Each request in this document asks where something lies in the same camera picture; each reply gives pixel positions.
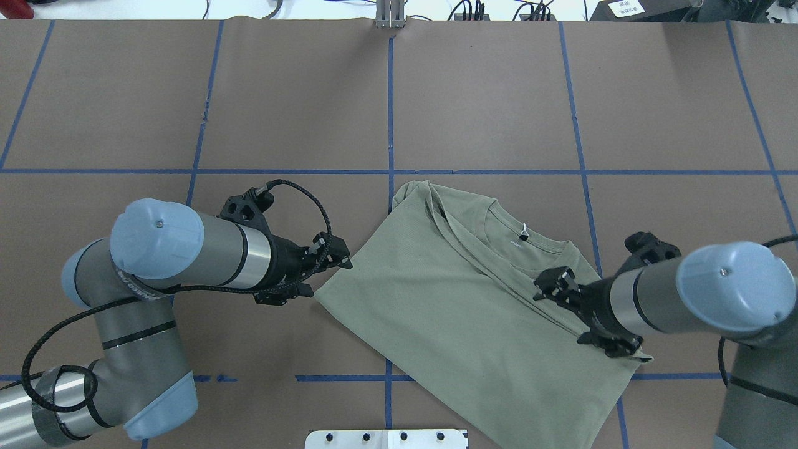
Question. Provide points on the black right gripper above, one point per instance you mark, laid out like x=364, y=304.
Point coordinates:
x=596, y=302

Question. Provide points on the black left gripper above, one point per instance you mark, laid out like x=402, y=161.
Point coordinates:
x=285, y=264

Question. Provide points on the sage green long-sleeve shirt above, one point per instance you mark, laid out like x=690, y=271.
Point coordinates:
x=444, y=289

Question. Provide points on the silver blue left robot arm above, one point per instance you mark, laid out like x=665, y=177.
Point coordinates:
x=143, y=382

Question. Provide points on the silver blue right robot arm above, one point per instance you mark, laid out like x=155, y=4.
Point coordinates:
x=739, y=291

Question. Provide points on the orange black connector board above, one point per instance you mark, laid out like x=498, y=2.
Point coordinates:
x=502, y=11

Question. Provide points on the black box white label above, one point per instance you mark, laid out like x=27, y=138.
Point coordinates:
x=643, y=11

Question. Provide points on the red water bottle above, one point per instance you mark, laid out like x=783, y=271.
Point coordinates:
x=16, y=9

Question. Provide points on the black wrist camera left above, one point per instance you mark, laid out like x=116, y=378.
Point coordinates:
x=248, y=209

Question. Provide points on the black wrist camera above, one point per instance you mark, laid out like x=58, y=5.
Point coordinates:
x=646, y=249
x=248, y=209

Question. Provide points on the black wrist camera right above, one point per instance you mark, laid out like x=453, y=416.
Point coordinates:
x=646, y=249

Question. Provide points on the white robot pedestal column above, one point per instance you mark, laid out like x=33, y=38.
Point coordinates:
x=389, y=438

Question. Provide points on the aluminium frame post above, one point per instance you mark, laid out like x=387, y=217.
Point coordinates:
x=390, y=14

